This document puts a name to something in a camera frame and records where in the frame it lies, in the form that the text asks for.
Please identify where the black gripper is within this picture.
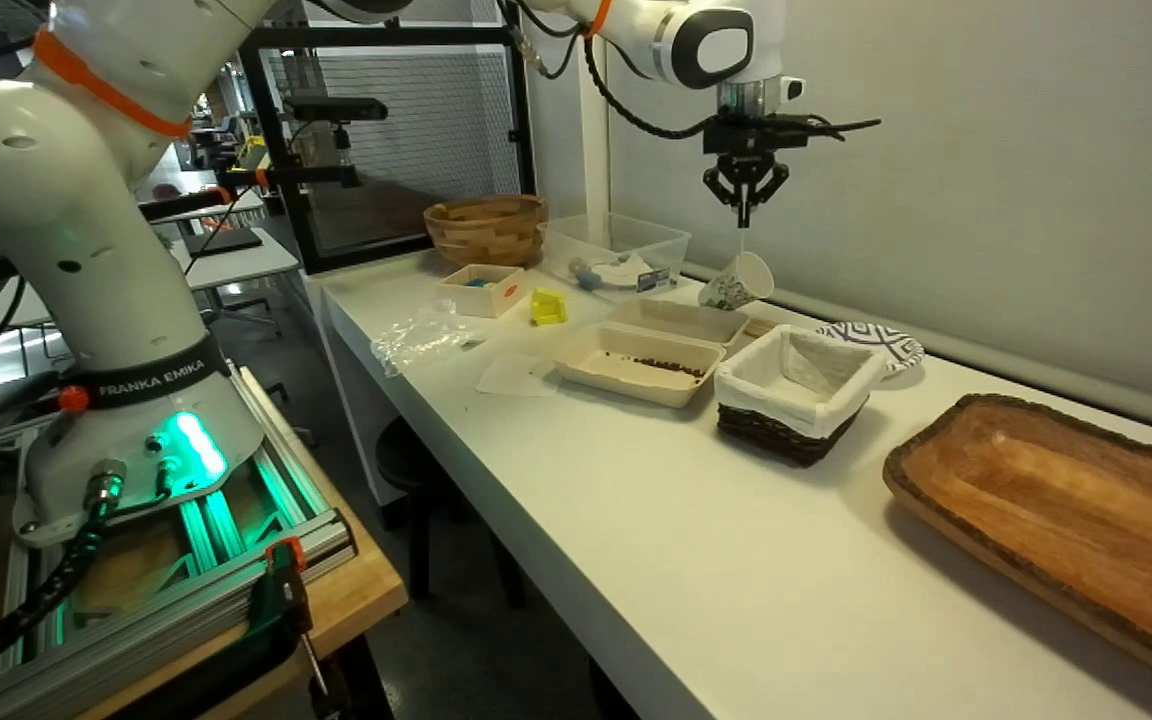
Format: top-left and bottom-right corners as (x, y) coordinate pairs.
(703, 139), (791, 234)

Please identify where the white patterned paper cup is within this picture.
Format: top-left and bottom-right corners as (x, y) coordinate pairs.
(698, 249), (782, 313)

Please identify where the clear plastic storage bin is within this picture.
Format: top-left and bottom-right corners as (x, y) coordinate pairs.
(539, 214), (698, 302)

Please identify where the dark basket with white liner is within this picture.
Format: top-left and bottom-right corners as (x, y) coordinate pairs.
(714, 320), (897, 474)

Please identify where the beige clamshell takeout container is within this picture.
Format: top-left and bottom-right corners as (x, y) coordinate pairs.
(547, 291), (758, 410)

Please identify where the black and white patterned plate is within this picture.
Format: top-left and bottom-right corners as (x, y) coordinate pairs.
(824, 316), (927, 381)

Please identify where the yellow toy block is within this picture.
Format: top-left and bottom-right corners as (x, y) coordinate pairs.
(527, 287), (571, 334)

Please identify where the woven wicker basket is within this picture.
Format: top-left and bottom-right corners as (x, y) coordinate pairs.
(419, 191), (553, 272)

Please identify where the clear plastic bag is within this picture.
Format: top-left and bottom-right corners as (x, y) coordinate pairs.
(367, 302), (490, 378)

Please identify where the brown wooden tray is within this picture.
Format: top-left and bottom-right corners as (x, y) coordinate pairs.
(880, 392), (1152, 705)

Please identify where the grey side desk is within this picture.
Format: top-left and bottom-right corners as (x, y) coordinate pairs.
(179, 215), (308, 295)

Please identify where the wooden mounting board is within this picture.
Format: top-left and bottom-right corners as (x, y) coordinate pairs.
(0, 435), (414, 720)

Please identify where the black and orange clamp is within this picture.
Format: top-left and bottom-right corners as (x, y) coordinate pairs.
(243, 535), (340, 720)

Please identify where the black metal frame cabinet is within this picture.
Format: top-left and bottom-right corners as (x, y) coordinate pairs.
(238, 21), (539, 276)

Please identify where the black stereo camera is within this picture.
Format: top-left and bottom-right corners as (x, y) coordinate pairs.
(284, 94), (394, 129)

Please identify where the aluminium profile base frame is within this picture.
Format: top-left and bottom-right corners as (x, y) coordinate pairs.
(0, 366), (356, 720)

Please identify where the black base cable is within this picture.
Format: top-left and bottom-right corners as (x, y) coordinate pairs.
(0, 457), (129, 683)

